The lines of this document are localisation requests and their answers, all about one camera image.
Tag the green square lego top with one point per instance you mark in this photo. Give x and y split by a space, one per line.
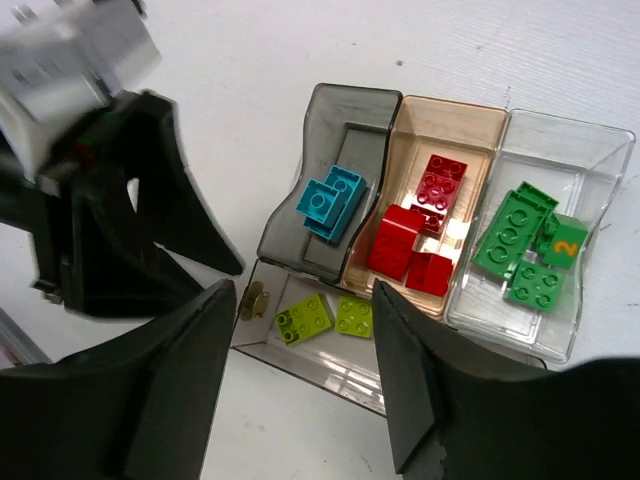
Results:
560 240

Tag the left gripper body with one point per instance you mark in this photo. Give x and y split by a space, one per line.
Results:
43 209

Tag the lime sloped lego brick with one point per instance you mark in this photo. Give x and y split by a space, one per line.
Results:
304 320

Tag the clear plastic base box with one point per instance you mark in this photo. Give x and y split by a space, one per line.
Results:
344 365

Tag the clear plastic tray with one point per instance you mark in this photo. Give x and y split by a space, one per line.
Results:
581 165

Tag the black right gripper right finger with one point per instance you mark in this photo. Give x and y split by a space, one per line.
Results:
457 410

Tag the long green lego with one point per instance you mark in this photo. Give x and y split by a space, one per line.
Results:
536 195

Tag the long green lego brick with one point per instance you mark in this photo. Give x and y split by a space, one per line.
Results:
510 233

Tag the small red square lego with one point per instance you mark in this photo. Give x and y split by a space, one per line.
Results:
395 238

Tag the long teal lego brick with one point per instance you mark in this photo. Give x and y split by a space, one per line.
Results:
354 185

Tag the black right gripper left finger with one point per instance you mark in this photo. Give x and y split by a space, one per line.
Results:
139 406

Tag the amber plastic tray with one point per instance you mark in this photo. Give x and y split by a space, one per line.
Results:
425 126

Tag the green square lego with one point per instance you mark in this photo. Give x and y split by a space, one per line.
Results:
535 286
560 240

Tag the red sloped lego brick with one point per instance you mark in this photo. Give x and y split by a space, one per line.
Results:
437 192

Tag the red arched lego brick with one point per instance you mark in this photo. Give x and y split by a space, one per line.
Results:
429 273

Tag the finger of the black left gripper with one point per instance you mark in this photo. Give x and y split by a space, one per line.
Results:
169 204
118 270

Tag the aluminium table frame rail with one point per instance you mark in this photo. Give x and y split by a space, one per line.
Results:
16 347

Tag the green square lego bottom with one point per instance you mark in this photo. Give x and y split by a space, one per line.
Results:
535 286

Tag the smoky grey plastic tray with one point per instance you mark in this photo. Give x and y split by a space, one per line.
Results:
345 135

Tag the small teal square lego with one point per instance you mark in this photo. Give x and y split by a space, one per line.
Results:
321 203

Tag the lime square lego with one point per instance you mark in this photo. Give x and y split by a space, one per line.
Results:
354 317

